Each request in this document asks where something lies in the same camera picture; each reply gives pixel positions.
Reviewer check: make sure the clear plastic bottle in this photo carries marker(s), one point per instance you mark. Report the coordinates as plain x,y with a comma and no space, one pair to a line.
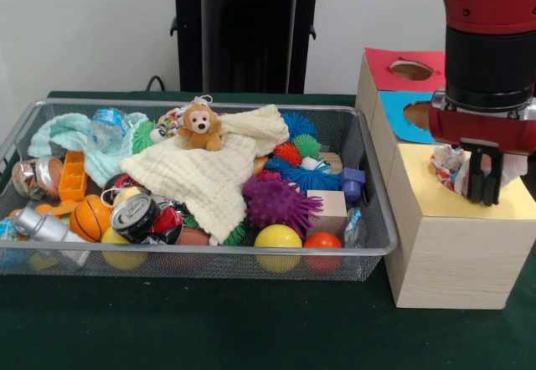
106,131

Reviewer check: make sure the cream waffle cloth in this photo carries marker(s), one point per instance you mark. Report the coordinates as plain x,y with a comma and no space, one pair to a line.
201,177

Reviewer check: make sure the wooden box with three holes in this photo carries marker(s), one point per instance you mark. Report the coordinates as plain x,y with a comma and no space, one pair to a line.
460,269

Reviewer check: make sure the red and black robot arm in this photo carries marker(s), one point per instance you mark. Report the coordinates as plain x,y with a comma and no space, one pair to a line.
486,31

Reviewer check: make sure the dark green table cloth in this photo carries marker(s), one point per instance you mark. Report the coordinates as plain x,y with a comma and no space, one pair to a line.
209,324

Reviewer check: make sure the brown monkey plush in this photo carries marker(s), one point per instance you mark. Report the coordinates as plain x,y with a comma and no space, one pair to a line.
200,125

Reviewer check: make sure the yellow ball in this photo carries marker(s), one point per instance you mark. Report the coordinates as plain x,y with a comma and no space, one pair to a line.
278,240

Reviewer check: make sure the black soda can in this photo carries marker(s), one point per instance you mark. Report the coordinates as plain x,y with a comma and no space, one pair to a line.
134,217

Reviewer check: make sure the orange toy brick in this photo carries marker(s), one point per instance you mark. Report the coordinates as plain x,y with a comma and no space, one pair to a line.
73,177

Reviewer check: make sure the purple spiky ball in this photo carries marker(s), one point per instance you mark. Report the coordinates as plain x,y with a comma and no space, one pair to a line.
276,202

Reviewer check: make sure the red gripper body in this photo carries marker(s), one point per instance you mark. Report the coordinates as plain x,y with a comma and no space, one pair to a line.
481,131

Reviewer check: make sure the red ball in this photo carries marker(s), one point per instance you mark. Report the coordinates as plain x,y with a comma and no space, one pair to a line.
323,242

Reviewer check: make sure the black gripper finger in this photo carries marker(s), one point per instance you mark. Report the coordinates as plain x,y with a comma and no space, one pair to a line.
475,186
493,186

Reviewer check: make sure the silver mesh bin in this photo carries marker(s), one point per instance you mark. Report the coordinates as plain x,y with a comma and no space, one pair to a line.
188,266

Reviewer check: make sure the mint green cloth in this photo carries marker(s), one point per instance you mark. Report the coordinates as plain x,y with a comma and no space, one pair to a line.
46,135

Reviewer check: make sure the orange toy basketball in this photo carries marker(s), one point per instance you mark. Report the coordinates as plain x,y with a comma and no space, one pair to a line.
88,219

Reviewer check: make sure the cloth with coloured dots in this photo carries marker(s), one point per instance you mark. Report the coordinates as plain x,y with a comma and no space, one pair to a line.
448,165

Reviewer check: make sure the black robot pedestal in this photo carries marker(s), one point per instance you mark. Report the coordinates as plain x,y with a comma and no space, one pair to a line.
251,31

